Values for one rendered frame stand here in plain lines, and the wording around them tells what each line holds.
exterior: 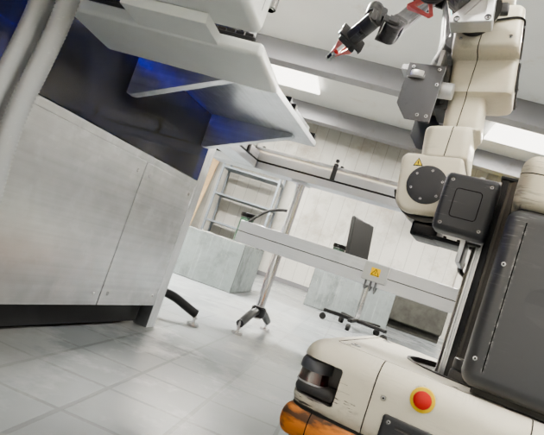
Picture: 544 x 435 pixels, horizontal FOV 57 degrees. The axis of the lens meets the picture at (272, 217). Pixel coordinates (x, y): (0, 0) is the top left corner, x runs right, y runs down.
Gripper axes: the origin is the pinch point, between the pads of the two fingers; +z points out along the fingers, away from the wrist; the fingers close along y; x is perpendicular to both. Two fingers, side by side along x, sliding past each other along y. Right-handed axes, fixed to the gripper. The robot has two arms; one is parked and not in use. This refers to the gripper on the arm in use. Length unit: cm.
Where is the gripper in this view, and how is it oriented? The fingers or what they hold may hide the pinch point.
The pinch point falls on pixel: (335, 52)
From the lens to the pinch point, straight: 191.4
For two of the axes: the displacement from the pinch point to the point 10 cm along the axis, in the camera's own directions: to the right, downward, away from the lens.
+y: -7.2, -6.2, -3.0
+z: -5.9, 3.3, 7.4
